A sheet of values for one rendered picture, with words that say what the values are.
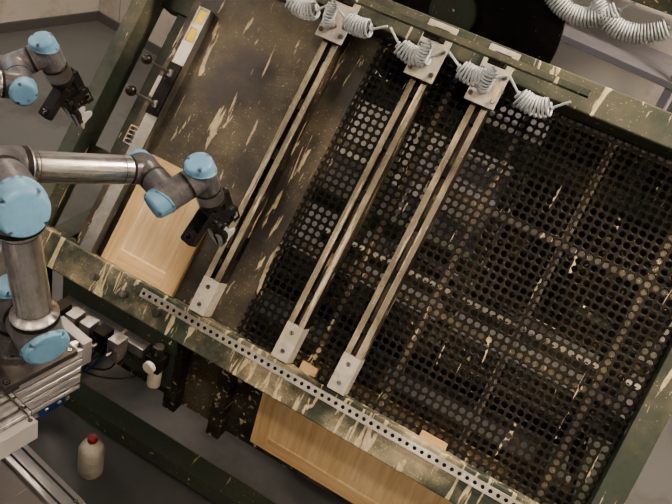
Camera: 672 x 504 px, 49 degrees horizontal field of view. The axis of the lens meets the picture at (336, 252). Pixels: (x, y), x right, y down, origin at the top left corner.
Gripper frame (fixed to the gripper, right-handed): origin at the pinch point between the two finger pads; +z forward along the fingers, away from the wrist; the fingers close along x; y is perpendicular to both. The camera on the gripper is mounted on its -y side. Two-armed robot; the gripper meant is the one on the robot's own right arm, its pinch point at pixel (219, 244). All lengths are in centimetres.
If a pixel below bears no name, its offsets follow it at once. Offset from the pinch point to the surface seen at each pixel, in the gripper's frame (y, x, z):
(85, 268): -22, 56, 40
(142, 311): -20, 29, 43
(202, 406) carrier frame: -23, 17, 108
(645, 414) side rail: 45, -119, 33
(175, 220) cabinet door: 8.8, 38.6, 30.6
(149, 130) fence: 25, 64, 15
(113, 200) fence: 1, 61, 28
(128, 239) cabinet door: -5, 50, 36
